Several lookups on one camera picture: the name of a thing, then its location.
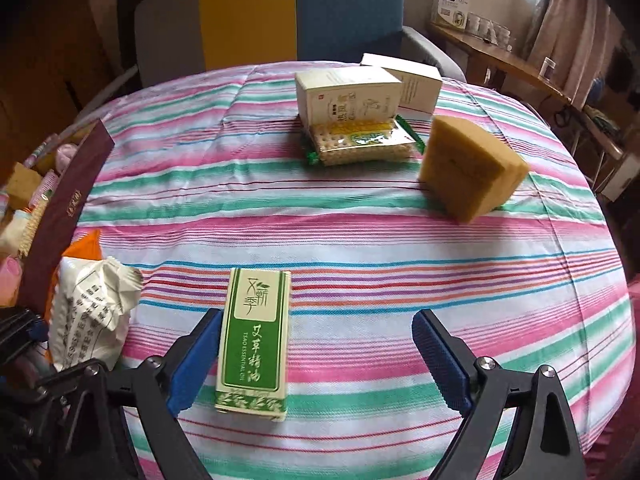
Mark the pink curtain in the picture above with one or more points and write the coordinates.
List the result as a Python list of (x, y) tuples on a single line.
[(575, 25)]

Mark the pink sock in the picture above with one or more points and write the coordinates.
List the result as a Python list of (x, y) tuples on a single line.
[(65, 152)]

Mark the orange hair clip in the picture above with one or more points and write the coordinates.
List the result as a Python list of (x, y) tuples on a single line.
[(32, 225)]

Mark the beige sock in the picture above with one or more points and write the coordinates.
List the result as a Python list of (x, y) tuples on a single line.
[(12, 232)]

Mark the orange and white snack packet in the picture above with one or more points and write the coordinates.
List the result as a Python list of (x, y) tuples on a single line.
[(90, 310)]

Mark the row of white cups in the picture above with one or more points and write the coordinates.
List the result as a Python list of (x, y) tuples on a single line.
[(490, 30)]

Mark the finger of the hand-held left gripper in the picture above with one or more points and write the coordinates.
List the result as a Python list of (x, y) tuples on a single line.
[(20, 330), (55, 385)]

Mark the small yellow sponge block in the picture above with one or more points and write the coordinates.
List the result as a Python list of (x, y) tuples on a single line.
[(472, 167)]

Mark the maroon box with gold lining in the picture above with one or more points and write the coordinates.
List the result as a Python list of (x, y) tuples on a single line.
[(65, 200)]

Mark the black panel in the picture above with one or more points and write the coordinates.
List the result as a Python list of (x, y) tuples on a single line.
[(127, 25)]

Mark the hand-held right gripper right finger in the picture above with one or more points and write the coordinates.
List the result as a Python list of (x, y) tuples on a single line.
[(442, 360)]

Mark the small green box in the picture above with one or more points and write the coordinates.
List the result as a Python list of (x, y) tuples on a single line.
[(255, 340)]

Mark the white carton box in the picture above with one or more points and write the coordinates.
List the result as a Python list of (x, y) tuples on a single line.
[(415, 82)]

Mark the grey yellow blue armchair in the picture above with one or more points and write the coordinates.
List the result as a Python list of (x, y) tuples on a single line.
[(345, 5)]

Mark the wooden side desk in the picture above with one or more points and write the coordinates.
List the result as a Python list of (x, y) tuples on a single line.
[(505, 62)]

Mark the cream carton box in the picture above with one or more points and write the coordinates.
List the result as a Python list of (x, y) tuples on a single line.
[(350, 95)]

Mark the white and blue printed box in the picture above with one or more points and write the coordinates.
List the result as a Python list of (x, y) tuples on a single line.
[(452, 7)]

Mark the wooden wardrobe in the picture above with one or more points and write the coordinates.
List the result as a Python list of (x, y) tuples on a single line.
[(45, 50)]

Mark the cracker packet with green ends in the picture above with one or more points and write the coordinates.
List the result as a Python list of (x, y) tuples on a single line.
[(362, 142)]

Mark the white floor carton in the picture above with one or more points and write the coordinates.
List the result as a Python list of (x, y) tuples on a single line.
[(622, 175)]

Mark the large yellow sponge block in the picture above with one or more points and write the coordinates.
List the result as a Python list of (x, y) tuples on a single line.
[(22, 185)]

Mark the pink hair roller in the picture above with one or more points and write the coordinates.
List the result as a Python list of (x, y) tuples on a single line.
[(47, 190), (10, 272)]

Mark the small white frame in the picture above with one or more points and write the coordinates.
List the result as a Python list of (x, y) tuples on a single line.
[(548, 67)]

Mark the striped cloth-covered desktop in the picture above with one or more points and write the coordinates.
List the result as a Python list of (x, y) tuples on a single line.
[(350, 240)]

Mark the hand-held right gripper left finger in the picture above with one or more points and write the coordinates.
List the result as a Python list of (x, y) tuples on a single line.
[(192, 360)]

